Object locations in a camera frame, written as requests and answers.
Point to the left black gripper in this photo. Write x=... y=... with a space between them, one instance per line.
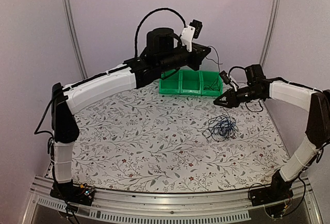
x=199 y=55

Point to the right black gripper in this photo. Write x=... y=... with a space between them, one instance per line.
x=233 y=101

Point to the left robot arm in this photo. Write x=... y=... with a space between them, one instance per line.
x=164 y=51

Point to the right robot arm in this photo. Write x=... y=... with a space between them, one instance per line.
x=314 y=101

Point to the right green bin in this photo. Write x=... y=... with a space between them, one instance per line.
x=211 y=84

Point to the green bin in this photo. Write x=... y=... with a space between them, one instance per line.
x=190 y=83
x=170 y=82
x=211 y=84

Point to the middle green bin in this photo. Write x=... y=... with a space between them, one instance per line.
x=190 y=83

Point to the left green bin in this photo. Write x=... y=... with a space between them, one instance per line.
x=170 y=82

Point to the floral table mat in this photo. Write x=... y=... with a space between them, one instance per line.
x=143 y=141

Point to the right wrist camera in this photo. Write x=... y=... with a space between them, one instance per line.
x=228 y=80

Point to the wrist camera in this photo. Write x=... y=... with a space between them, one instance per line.
x=228 y=80
x=189 y=33

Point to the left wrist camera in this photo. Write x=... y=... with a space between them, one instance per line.
x=189 y=33

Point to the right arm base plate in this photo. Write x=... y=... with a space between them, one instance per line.
x=270 y=194

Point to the right aluminium post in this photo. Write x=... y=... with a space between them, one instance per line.
x=269 y=33

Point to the aluminium post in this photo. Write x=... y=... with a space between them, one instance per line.
x=74 y=38
x=269 y=33

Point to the front aluminium rail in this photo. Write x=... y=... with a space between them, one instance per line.
x=111 y=206

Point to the left aluminium post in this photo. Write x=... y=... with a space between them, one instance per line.
x=74 y=38

